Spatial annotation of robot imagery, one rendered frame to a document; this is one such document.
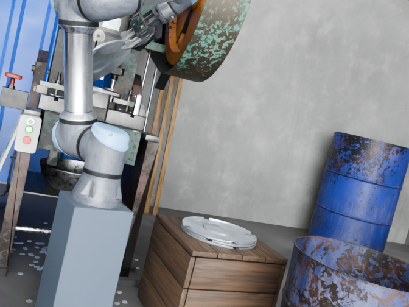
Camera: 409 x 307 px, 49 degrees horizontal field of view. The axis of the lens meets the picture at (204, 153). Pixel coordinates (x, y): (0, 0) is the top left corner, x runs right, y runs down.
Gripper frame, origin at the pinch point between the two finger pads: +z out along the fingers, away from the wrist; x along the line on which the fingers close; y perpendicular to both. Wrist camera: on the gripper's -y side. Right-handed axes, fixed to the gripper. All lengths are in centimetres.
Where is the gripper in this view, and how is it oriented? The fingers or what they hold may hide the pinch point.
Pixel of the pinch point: (123, 45)
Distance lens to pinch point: 184.4
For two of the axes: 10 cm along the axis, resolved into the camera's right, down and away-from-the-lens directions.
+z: -8.2, 5.1, 2.6
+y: -2.9, 0.2, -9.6
